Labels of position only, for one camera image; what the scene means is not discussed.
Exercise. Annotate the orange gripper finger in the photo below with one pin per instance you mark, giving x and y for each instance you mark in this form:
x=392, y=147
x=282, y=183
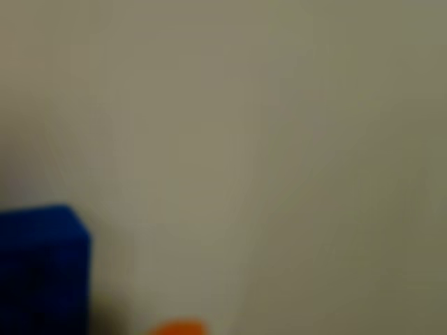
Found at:
x=179, y=328

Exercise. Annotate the blue block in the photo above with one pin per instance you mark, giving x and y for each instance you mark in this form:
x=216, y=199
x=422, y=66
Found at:
x=42, y=265

